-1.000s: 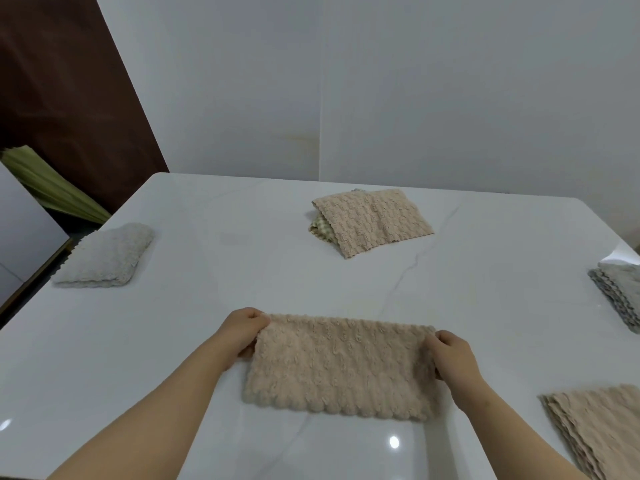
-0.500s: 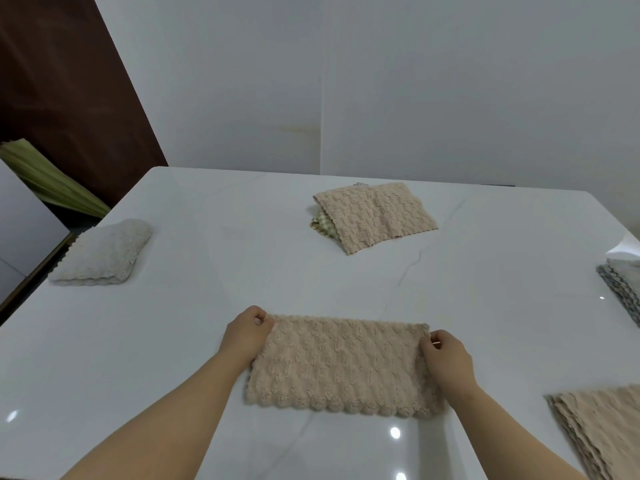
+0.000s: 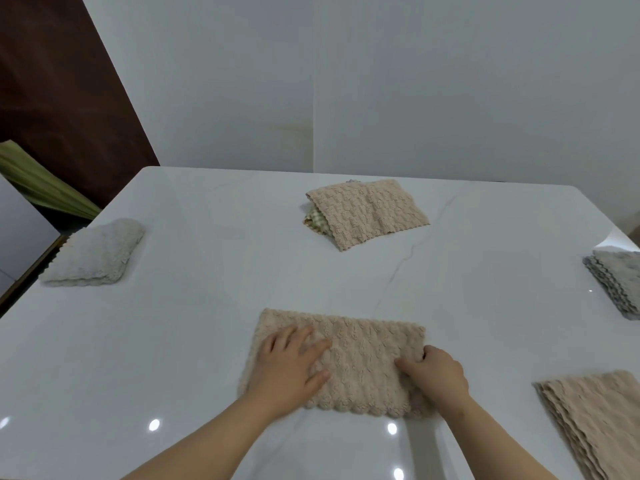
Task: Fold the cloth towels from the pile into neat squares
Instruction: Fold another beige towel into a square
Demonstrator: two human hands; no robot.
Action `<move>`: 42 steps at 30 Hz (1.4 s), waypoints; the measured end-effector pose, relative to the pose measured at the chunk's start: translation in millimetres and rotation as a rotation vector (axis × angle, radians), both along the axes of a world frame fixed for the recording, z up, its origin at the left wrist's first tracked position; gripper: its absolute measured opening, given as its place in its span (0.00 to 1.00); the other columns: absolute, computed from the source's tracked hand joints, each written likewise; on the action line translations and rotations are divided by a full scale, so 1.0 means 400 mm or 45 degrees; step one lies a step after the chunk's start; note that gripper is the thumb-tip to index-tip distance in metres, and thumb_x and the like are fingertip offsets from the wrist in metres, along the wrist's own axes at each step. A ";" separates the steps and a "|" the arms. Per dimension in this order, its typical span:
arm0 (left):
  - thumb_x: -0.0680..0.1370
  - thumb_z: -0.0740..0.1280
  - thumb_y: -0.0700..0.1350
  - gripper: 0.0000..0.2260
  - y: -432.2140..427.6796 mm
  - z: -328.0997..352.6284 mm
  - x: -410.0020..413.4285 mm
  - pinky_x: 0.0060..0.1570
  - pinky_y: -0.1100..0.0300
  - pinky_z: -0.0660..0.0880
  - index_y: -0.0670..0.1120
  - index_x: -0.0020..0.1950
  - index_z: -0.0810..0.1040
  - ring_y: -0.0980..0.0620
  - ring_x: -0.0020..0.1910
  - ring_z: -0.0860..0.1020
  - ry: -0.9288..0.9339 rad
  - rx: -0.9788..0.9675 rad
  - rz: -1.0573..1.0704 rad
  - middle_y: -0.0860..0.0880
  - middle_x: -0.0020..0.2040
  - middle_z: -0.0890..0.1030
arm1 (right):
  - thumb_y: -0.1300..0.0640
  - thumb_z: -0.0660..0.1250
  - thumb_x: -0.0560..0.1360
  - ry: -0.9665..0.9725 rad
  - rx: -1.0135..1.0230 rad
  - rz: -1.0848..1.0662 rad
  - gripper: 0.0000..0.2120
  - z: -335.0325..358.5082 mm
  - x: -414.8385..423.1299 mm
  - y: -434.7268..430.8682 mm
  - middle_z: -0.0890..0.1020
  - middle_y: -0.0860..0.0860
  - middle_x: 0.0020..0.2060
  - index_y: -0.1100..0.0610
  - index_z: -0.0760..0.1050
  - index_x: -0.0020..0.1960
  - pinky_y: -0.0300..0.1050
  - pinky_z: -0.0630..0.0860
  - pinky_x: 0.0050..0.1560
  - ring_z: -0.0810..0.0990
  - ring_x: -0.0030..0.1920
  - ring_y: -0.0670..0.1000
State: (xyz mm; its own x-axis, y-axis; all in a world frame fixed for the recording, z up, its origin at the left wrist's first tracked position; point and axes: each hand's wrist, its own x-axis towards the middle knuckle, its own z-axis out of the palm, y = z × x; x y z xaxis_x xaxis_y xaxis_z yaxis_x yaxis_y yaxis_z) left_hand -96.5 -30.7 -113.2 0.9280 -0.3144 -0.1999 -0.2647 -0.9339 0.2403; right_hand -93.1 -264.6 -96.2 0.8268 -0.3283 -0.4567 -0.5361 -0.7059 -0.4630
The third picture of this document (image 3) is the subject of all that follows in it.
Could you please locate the person's right forearm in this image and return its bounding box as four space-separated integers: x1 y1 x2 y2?
439 397 572 480

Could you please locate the white cabinet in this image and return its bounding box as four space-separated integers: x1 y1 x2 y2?
0 174 69 315

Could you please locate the person's right hand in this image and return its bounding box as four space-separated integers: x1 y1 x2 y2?
394 344 472 421

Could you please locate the dark brown wooden door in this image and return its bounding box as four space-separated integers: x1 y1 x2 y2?
0 0 161 211

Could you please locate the green folded umbrella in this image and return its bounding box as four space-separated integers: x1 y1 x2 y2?
0 139 103 221

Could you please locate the beige textured towel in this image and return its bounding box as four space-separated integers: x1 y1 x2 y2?
305 179 431 252
237 308 436 421
533 369 640 480

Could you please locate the green checked cloth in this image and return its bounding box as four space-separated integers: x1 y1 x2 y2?
301 207 331 235

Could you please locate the white marble table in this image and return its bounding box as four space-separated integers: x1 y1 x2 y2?
0 166 640 480

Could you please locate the grey fluffy towel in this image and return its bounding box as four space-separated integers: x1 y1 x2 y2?
582 249 640 321
39 218 147 288

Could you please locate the person's left hand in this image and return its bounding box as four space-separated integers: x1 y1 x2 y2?
243 324 334 421

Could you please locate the person's left forearm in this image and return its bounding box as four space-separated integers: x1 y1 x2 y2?
119 394 281 480

